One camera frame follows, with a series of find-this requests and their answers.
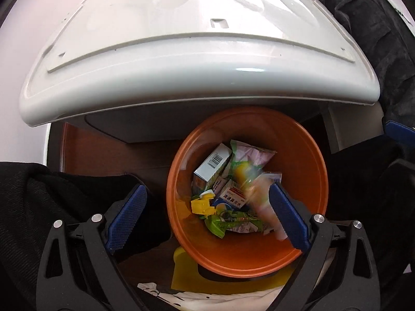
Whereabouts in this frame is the yellow and peach packet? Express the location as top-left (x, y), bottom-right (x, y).
top-left (235, 161), bottom-right (287, 242)

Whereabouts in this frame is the green snack packet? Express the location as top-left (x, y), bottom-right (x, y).
top-left (204, 210), bottom-right (265, 239)

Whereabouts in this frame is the person's black clothing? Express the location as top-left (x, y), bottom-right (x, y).
top-left (0, 142), bottom-right (415, 311)

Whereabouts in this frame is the small white box blue print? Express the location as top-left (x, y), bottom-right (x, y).
top-left (211, 176), bottom-right (228, 196)

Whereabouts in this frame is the blue cardboard box with barcode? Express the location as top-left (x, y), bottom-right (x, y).
top-left (193, 143), bottom-right (233, 199)

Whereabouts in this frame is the white and red small box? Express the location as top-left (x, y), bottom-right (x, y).
top-left (215, 180), bottom-right (251, 210)

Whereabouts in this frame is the orange plastic bin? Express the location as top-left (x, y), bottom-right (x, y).
top-left (165, 107), bottom-right (328, 278)

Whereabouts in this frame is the white plastic table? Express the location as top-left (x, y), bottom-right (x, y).
top-left (18, 0), bottom-right (388, 152)

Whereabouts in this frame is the green and pink snack bag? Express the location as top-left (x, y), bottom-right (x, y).
top-left (230, 139), bottom-right (277, 176)

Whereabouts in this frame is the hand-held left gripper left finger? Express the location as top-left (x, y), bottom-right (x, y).
top-left (37, 183), bottom-right (149, 311)

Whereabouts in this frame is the white printed cloth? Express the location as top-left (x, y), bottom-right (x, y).
top-left (137, 280), bottom-right (339, 311)

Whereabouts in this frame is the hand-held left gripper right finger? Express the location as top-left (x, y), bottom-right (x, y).
top-left (268, 181), bottom-right (381, 311)

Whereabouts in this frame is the yellow plastic object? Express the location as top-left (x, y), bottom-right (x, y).
top-left (171, 245), bottom-right (296, 299)

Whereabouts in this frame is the black white printed blanket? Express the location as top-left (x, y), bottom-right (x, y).
top-left (281, 0), bottom-right (415, 130)

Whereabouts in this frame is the yellow plastic toy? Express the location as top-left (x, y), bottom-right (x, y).
top-left (190, 192), bottom-right (217, 217)

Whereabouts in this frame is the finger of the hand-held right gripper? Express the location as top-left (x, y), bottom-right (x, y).
top-left (383, 119), bottom-right (415, 147)

